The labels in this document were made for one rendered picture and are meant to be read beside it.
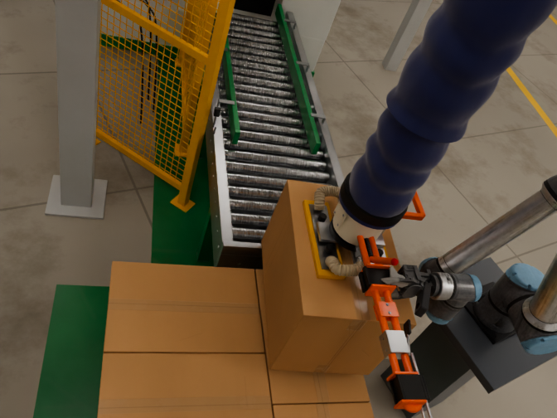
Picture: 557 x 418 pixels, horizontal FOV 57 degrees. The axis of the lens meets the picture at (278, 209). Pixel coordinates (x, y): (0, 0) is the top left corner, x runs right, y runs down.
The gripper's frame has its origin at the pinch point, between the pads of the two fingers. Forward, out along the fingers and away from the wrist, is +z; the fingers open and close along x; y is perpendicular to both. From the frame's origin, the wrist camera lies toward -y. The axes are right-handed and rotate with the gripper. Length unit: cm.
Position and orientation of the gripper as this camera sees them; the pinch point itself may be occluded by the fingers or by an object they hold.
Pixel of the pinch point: (380, 288)
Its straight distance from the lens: 163.4
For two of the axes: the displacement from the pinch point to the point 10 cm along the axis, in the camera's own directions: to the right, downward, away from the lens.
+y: -1.4, -7.5, 6.5
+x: 3.0, -6.6, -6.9
